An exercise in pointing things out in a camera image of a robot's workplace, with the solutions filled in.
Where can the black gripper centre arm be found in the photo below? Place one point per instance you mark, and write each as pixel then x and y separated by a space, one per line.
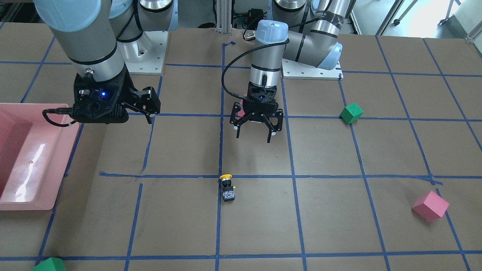
pixel 258 114

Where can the yellow emergency stop button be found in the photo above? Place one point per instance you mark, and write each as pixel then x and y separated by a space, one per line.
pixel 227 192

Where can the pink foam cube upper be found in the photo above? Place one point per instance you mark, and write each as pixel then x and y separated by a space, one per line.
pixel 241 111

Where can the pink foam cube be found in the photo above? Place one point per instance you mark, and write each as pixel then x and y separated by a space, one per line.
pixel 241 111
pixel 430 206

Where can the green foam cube centre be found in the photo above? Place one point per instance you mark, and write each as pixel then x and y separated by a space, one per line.
pixel 351 113

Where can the green foam cube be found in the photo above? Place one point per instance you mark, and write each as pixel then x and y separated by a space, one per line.
pixel 351 113
pixel 51 264

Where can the pink plastic tray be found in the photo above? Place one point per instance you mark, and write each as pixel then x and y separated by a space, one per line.
pixel 34 156

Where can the green foam cube far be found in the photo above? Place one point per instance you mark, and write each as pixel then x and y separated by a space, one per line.
pixel 51 264

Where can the pink foam cube lower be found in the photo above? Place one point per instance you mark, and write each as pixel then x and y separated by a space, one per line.
pixel 430 206

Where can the aluminium frame post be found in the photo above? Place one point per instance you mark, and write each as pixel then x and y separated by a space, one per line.
pixel 223 16

